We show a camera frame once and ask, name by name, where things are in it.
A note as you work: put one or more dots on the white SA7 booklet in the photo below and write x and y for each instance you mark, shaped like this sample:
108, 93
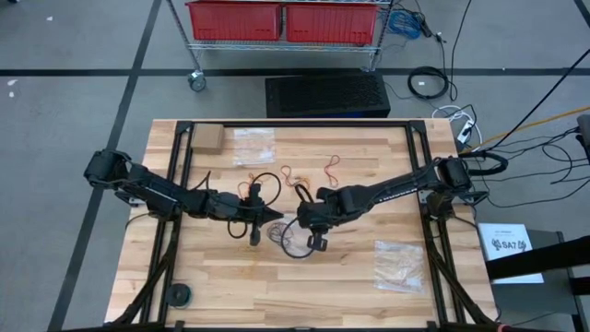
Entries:
509, 263

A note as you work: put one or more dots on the black aluminium table frame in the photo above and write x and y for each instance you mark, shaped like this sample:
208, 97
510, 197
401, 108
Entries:
322, 123

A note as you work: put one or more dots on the red rubber band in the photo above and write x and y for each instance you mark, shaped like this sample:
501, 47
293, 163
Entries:
242, 186
286, 171
331, 169

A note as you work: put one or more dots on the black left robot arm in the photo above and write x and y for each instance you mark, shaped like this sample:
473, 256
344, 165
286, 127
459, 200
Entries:
152, 191

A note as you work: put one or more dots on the black bar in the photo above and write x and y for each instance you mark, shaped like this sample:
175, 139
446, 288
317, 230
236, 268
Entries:
544, 258

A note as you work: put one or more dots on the black tape roll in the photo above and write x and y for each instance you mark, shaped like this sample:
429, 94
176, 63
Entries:
179, 295

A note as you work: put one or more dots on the white power strip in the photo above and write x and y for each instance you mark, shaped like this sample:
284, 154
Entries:
465, 131

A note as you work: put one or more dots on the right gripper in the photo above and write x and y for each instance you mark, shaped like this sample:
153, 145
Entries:
341, 203

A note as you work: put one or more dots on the grey rounded object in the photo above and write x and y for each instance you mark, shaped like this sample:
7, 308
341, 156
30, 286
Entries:
584, 133

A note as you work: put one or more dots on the grey cart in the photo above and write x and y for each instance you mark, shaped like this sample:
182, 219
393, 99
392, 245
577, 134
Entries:
544, 304

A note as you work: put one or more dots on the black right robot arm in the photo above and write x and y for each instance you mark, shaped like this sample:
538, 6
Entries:
396, 189

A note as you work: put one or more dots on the red plastic bin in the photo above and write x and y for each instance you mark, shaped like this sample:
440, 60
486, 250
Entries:
332, 23
235, 20

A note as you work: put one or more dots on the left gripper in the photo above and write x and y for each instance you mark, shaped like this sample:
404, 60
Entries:
226, 205

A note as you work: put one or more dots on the small brown cardboard box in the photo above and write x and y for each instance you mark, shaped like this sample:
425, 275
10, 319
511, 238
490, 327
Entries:
207, 138

